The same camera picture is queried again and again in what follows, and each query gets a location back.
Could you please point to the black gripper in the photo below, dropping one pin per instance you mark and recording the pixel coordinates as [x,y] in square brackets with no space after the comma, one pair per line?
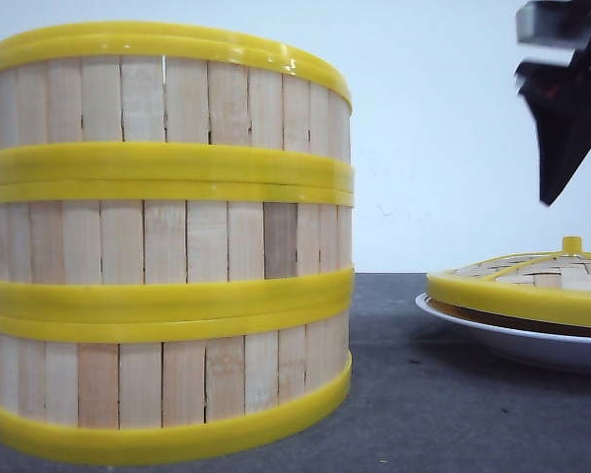
[559,97]

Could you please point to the white plate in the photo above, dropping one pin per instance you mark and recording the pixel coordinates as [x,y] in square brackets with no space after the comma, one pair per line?
[550,351]

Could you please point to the bamboo steamer basket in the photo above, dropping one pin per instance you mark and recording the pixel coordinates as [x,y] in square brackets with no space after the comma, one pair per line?
[147,374]

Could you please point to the woven bamboo steamer lid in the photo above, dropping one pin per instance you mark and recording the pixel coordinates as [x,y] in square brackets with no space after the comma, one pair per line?
[546,286]

